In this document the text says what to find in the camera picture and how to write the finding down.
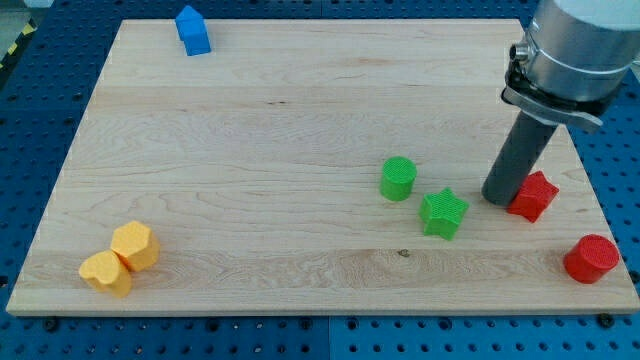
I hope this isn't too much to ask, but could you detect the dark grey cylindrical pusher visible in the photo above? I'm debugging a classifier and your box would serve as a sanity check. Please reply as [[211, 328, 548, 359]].
[[482, 112, 557, 206]]

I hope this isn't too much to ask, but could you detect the red star block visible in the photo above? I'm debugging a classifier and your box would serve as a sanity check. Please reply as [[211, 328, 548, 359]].
[[507, 171, 559, 223]]

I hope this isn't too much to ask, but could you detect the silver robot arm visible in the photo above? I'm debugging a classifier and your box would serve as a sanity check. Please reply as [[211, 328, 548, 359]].
[[482, 0, 639, 207]]

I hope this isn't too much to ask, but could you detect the green star block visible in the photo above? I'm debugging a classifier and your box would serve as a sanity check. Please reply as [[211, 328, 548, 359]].
[[418, 187, 469, 241]]

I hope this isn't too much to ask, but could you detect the green cylinder block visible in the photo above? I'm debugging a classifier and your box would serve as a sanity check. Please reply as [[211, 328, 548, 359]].
[[379, 156, 417, 201]]

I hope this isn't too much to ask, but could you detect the red cylinder block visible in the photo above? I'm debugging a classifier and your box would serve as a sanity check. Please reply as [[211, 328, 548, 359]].
[[563, 234, 620, 284]]

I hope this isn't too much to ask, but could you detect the wooden board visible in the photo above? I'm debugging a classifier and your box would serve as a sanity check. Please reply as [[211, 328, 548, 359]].
[[7, 19, 639, 317]]

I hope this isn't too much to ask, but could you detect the blue house-shaped block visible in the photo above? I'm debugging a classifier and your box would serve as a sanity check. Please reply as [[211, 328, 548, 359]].
[[174, 5, 212, 56]]

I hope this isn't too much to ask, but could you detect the yellow hexagon block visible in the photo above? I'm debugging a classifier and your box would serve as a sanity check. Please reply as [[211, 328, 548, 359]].
[[110, 221, 160, 272]]

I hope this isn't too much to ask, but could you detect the yellow heart block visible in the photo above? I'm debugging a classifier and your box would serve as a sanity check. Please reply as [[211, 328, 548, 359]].
[[78, 250, 132, 298]]

